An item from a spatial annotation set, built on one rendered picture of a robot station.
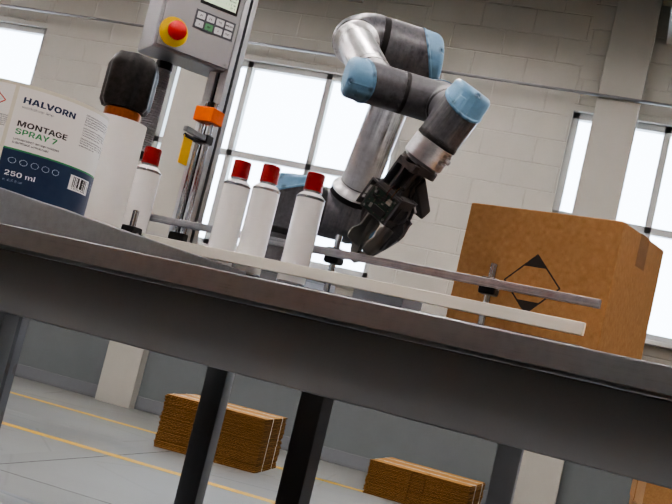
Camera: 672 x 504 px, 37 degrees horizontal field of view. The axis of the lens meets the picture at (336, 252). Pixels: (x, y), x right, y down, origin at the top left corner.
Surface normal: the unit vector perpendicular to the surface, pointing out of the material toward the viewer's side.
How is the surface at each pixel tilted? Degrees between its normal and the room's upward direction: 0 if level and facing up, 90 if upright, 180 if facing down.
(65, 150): 90
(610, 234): 90
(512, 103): 90
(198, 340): 90
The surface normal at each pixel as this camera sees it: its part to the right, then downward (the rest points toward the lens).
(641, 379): -0.41, -0.18
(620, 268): 0.80, 0.14
